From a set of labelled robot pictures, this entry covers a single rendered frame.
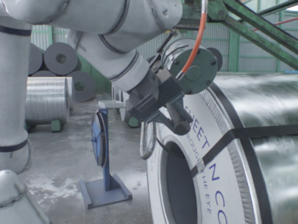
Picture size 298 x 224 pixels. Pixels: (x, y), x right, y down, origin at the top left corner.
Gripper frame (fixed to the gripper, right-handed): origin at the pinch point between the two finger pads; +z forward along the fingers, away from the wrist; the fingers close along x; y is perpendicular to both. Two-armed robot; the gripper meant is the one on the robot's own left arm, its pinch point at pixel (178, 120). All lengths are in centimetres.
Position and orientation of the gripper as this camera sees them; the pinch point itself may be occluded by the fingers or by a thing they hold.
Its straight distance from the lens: 59.7
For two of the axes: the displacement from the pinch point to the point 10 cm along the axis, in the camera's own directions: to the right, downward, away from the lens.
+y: -1.6, -5.5, 8.2
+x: -7.6, 6.0, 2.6
